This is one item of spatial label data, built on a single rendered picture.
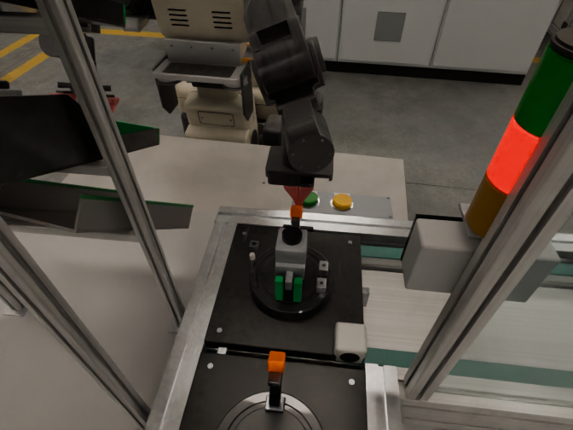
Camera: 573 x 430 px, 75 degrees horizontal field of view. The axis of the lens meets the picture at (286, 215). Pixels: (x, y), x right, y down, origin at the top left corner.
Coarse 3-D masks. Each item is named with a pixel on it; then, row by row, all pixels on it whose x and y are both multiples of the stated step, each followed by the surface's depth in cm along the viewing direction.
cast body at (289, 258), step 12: (288, 228) 55; (288, 240) 53; (300, 240) 54; (276, 252) 54; (288, 252) 53; (300, 252) 53; (276, 264) 55; (288, 264) 55; (300, 264) 55; (288, 276) 55; (300, 276) 56; (288, 288) 55
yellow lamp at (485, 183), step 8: (480, 184) 31; (488, 184) 29; (480, 192) 30; (488, 192) 29; (496, 192) 29; (472, 200) 32; (480, 200) 30; (488, 200) 30; (496, 200) 29; (504, 200) 28; (472, 208) 32; (480, 208) 31; (488, 208) 30; (496, 208) 29; (472, 216) 32; (480, 216) 31; (488, 216) 30; (472, 224) 32; (480, 224) 31; (488, 224) 30; (480, 232) 31
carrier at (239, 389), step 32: (192, 384) 51; (224, 384) 51; (256, 384) 51; (288, 384) 51; (320, 384) 51; (352, 384) 51; (192, 416) 48; (224, 416) 47; (256, 416) 47; (288, 416) 47; (320, 416) 48; (352, 416) 48
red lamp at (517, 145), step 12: (516, 132) 26; (528, 132) 25; (504, 144) 27; (516, 144) 26; (528, 144) 25; (504, 156) 27; (516, 156) 26; (528, 156) 26; (492, 168) 29; (504, 168) 27; (516, 168) 27; (492, 180) 29; (504, 180) 28; (516, 180) 27; (504, 192) 28
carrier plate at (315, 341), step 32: (256, 256) 67; (352, 256) 67; (224, 288) 62; (352, 288) 62; (224, 320) 58; (256, 320) 58; (288, 320) 58; (320, 320) 58; (352, 320) 58; (288, 352) 55; (320, 352) 55
